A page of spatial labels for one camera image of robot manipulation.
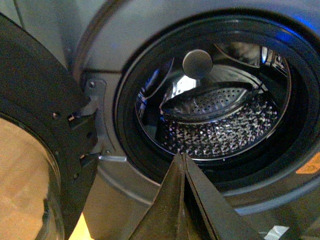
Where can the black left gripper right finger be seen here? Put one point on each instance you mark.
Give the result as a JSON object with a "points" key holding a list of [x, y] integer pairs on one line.
{"points": [[213, 217]]}

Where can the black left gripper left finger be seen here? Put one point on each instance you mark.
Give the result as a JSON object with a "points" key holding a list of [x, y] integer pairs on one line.
{"points": [[165, 219]]}

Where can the washing machine round door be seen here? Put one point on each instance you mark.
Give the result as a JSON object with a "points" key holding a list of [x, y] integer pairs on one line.
{"points": [[46, 166]]}

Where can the grey front-load washing machine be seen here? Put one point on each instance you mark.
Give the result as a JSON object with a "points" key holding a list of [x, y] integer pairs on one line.
{"points": [[113, 47]]}

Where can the white tape label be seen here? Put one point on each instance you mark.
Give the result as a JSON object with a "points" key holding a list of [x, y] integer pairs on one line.
{"points": [[276, 232]]}

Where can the orange warning sticker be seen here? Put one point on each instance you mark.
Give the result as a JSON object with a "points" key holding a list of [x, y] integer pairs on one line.
{"points": [[310, 167]]}

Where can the steel perforated drum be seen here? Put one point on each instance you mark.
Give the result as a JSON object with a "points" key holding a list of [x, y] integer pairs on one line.
{"points": [[236, 106]]}

